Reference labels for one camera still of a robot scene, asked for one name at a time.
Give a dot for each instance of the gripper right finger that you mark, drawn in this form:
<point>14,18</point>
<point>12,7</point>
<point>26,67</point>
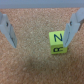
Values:
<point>71,28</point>

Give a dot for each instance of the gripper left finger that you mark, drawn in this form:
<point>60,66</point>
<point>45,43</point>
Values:
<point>8,30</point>

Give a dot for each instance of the yellow block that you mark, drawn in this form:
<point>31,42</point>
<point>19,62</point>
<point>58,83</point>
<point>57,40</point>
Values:
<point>56,40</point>

